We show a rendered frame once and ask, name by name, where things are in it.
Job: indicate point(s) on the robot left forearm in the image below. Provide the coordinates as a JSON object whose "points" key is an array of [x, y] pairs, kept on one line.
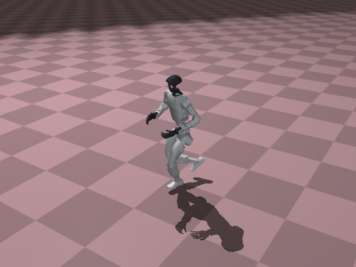
{"points": [[189, 124]]}

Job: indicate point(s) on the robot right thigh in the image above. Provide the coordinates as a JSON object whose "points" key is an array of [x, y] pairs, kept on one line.
{"points": [[169, 144]]}

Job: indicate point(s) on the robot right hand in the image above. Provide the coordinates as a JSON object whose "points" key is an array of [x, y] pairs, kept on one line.
{"points": [[151, 116]]}

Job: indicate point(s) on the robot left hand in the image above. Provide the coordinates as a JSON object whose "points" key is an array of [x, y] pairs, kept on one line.
{"points": [[171, 133]]}

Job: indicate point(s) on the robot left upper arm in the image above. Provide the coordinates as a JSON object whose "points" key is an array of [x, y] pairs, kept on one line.
{"points": [[186, 104]]}

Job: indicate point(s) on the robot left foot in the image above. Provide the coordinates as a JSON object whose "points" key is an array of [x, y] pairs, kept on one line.
{"points": [[175, 184]]}

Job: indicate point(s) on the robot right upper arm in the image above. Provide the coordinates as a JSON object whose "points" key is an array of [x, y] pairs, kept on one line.
{"points": [[165, 103]]}

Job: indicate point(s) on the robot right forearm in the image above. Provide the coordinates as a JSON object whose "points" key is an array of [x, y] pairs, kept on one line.
{"points": [[160, 110]]}

